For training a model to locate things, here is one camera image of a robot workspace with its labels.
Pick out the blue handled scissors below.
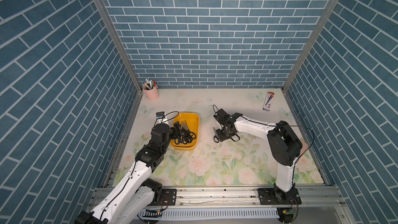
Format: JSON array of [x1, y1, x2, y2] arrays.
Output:
[[174, 136, 183, 145]]

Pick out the black scissors small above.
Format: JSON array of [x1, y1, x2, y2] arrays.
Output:
[[213, 128, 220, 143]]

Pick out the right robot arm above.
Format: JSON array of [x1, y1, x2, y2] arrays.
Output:
[[214, 109, 303, 206]]

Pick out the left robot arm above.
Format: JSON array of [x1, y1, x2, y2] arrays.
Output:
[[74, 122, 181, 224]]

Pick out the yellow plastic storage box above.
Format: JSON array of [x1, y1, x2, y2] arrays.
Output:
[[171, 112, 200, 151]]

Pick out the floral table mat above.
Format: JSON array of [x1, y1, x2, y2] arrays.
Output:
[[112, 88, 324, 187]]

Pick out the pink metal pen holder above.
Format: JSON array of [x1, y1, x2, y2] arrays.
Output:
[[143, 83, 159, 101]]

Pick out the pen refill package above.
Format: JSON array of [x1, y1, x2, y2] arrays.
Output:
[[263, 92, 275, 112]]

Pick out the pink phone case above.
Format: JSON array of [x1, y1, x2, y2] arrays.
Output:
[[300, 139, 308, 155]]

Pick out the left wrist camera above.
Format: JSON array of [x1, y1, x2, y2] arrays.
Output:
[[155, 112, 165, 125]]

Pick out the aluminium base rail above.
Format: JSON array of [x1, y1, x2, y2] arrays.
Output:
[[88, 186, 343, 209]]

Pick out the aluminium corner post left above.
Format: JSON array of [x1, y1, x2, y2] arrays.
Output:
[[92, 0, 142, 93]]

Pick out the aluminium corner post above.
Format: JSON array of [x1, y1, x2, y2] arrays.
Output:
[[282, 0, 339, 94], [92, 0, 142, 93]]

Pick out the aluminium corner post right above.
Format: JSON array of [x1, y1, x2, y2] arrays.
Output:
[[282, 0, 339, 94]]

